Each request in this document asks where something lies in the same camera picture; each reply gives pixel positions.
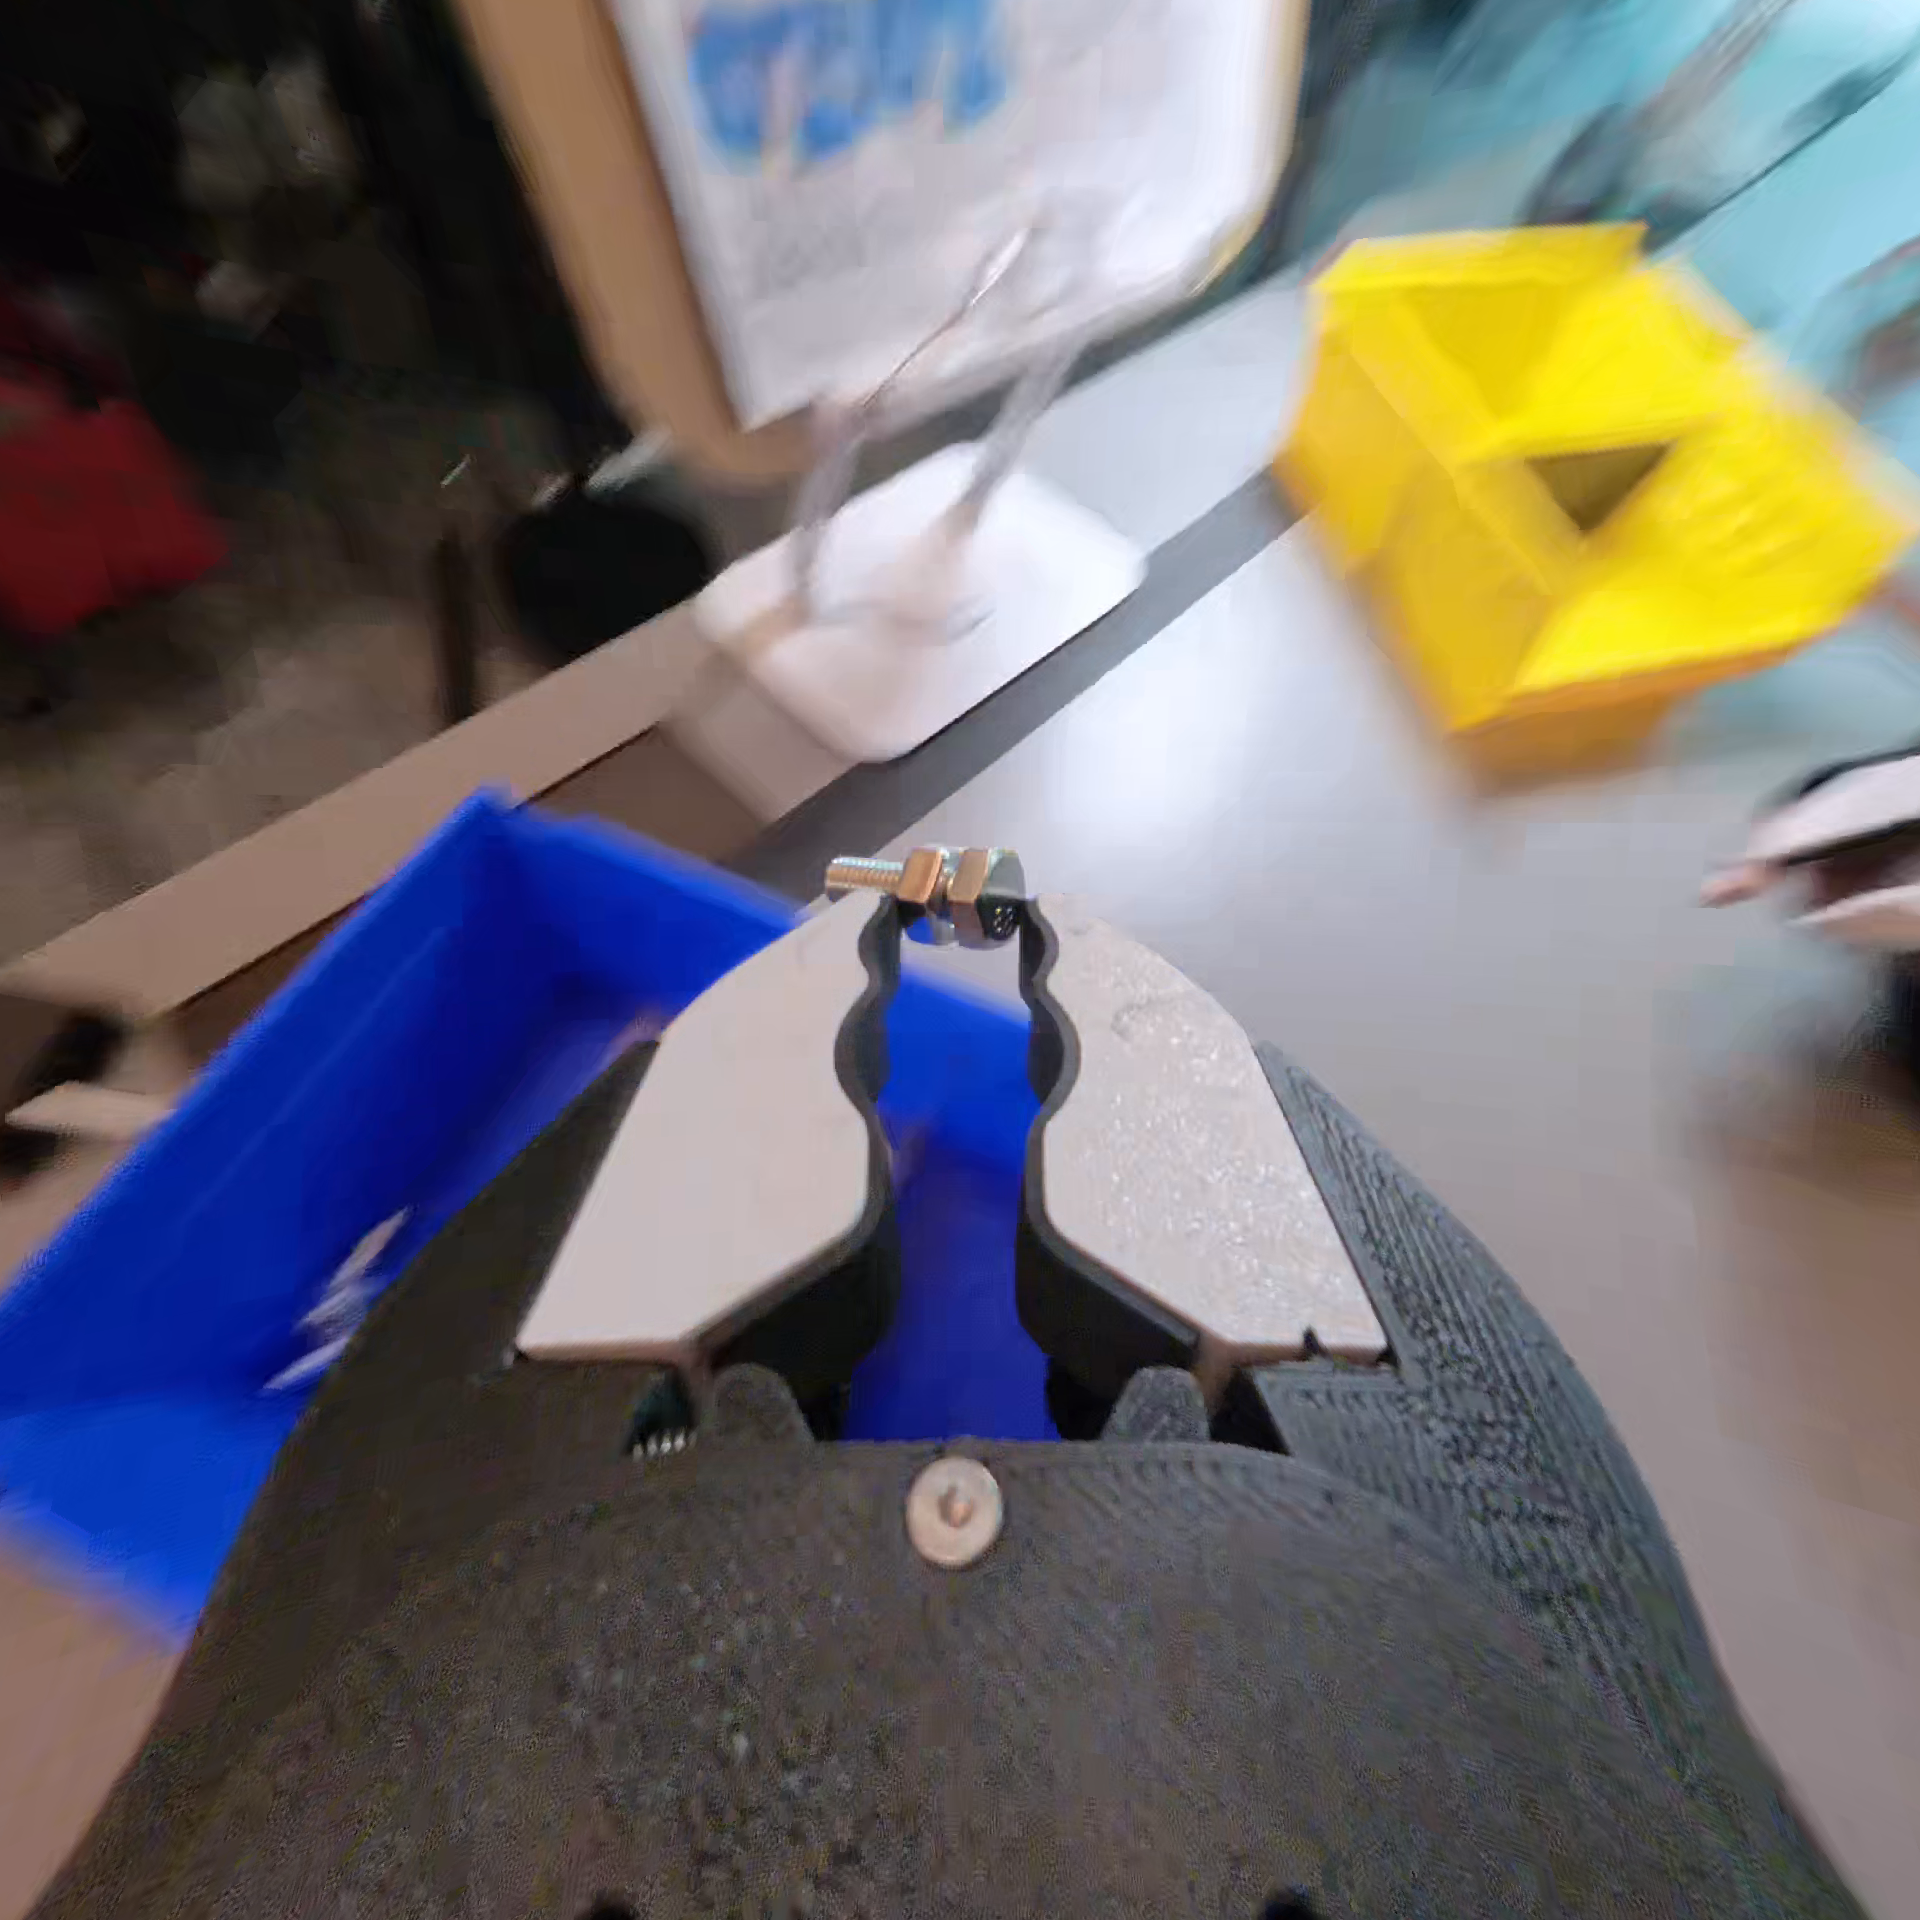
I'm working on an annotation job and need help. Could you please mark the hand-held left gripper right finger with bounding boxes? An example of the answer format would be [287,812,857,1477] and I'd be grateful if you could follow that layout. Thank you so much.
[1017,893,1389,1369]

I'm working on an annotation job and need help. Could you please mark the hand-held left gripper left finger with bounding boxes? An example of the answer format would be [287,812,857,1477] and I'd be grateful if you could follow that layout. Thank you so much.
[513,893,904,1369]

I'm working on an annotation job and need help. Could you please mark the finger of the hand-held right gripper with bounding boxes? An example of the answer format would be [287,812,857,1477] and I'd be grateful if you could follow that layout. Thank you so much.
[1697,867,1920,961]
[1746,765,1920,868]

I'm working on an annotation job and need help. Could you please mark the steel hex bolt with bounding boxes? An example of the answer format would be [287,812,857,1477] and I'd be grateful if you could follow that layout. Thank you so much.
[824,843,1029,952]

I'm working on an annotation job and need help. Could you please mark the yellow plastic storage bin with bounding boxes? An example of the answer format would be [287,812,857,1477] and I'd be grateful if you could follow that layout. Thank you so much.
[1270,224,1920,753]

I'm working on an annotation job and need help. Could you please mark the blue plastic storage bin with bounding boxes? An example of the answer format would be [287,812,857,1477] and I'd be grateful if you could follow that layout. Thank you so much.
[0,787,1058,1653]

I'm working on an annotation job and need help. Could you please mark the steel bolt with nut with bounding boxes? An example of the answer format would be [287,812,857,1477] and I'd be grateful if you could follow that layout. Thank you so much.
[266,1208,414,1395]

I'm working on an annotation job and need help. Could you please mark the dark olive bin divider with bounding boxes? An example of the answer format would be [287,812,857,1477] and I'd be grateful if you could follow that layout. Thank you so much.
[1522,441,1673,535]

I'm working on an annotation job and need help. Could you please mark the black round object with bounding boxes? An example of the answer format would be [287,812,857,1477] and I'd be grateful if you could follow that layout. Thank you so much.
[495,497,712,664]

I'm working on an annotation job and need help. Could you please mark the red fabric bag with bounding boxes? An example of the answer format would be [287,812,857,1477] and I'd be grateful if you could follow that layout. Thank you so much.
[0,368,233,640]

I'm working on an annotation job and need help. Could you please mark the printed instruction sheet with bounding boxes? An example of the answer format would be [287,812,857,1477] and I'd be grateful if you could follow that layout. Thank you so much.
[607,0,1297,429]

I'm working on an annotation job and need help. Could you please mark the wooden-edged white board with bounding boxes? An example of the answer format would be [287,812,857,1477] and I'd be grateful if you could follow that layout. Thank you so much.
[449,0,1313,483]

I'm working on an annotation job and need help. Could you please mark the white board stand frame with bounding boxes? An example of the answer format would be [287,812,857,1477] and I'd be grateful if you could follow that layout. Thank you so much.
[785,224,1080,634]

